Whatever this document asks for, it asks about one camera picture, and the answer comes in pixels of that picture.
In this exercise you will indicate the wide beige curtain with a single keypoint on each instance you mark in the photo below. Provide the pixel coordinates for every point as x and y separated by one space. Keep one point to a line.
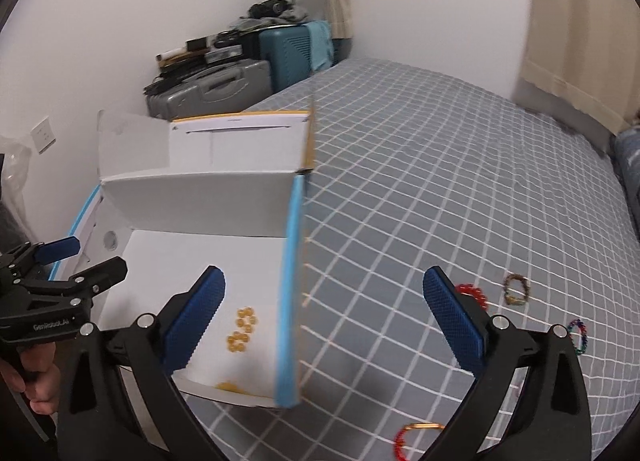
575 41

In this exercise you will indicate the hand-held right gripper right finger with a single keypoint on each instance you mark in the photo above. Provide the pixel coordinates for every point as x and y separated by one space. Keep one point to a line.
455 321

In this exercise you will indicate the teal suitcase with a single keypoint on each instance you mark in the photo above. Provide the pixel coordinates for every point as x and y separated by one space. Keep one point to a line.
285 51

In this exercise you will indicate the pile of dark clothes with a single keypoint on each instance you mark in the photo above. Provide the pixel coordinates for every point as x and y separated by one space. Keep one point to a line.
275 11

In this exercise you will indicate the grey suitcase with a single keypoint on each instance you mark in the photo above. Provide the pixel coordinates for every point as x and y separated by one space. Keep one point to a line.
225 86

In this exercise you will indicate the clear plastic bag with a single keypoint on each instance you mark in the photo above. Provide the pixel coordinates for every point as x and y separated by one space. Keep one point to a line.
12 181

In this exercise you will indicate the teal towel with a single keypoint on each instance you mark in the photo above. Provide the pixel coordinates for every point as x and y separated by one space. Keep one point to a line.
320 46

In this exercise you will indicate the blue patterned pillow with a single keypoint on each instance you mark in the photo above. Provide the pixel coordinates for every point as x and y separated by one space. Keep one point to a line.
627 176

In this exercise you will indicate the white wall socket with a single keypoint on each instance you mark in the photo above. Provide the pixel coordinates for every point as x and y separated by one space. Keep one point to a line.
43 135

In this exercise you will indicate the person's left hand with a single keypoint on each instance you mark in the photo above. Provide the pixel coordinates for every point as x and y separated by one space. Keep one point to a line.
42 381

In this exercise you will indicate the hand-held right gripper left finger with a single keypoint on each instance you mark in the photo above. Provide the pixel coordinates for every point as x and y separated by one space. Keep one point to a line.
195 326

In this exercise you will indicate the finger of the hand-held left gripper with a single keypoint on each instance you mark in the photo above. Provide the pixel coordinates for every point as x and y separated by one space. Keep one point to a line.
57 248
100 273

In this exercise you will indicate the stack of black boxes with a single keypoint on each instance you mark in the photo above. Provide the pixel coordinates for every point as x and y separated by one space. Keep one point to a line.
200 53

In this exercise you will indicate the white cardboard box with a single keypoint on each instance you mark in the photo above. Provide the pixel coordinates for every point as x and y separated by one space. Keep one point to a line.
200 201

